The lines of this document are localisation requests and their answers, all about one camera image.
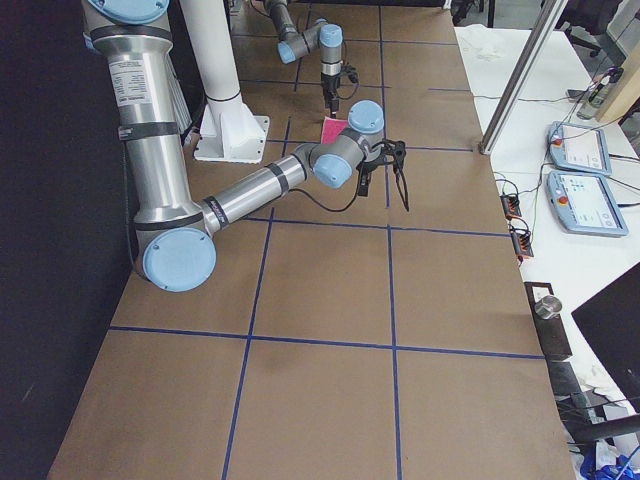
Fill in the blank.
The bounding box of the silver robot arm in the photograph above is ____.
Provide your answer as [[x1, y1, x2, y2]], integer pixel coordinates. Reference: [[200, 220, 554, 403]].
[[263, 0, 346, 119], [83, 1, 408, 292]]

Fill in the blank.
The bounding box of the black computer monitor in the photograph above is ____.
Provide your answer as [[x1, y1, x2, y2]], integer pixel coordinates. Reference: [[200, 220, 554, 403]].
[[572, 264, 639, 411]]

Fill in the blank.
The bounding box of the black flat box under cup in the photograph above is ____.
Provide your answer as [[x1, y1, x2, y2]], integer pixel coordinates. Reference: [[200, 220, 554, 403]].
[[524, 282, 572, 361]]

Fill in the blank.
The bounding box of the lower orange black connector box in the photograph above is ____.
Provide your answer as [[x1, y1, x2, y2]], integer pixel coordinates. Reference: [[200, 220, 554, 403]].
[[509, 226, 534, 262]]

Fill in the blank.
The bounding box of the small metal cup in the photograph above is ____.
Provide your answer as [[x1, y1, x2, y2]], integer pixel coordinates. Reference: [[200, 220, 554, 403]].
[[534, 295, 563, 320]]

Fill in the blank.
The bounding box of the pink towel with white edging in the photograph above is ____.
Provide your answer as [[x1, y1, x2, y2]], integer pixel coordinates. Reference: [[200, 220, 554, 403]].
[[320, 117, 348, 144]]

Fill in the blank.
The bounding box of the upper teach pendant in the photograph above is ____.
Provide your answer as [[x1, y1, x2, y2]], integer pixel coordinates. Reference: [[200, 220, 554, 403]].
[[547, 121, 612, 176]]

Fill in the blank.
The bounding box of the teach pendant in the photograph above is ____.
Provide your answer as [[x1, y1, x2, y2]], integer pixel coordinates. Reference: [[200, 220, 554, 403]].
[[547, 121, 612, 176], [546, 170, 629, 238]]

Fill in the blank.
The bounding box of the orange black connector box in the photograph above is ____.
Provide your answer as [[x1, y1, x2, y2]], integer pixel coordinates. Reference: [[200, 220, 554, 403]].
[[500, 193, 522, 220], [509, 226, 534, 262]]

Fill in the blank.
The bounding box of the white side table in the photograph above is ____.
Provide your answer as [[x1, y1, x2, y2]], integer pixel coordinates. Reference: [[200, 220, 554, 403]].
[[453, 25, 640, 451]]

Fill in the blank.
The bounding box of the blue plastic bag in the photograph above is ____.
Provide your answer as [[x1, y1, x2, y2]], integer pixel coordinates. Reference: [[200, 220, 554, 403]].
[[579, 442, 640, 480]]

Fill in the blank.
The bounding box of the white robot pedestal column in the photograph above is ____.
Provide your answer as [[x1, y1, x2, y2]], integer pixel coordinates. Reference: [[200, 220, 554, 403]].
[[180, 0, 270, 164]]

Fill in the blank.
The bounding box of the lower teach pendant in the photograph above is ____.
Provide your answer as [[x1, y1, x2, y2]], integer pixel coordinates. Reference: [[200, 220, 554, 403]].
[[546, 170, 629, 238]]

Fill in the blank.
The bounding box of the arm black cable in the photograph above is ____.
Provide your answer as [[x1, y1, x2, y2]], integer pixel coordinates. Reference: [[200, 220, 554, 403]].
[[287, 144, 401, 213], [335, 42, 360, 100]]

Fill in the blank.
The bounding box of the aluminium frame post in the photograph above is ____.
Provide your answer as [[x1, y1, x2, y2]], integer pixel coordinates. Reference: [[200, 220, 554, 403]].
[[479, 0, 568, 155]]

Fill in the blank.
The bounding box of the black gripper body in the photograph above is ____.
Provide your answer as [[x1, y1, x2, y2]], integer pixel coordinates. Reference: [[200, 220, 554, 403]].
[[321, 73, 340, 100], [356, 141, 395, 196]]

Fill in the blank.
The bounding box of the black office chair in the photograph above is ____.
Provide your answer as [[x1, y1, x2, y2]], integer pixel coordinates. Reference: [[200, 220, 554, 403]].
[[556, 0, 639, 58]]

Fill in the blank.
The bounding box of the upper orange black connector box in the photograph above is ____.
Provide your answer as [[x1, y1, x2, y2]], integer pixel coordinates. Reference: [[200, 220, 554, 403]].
[[500, 193, 522, 220]]

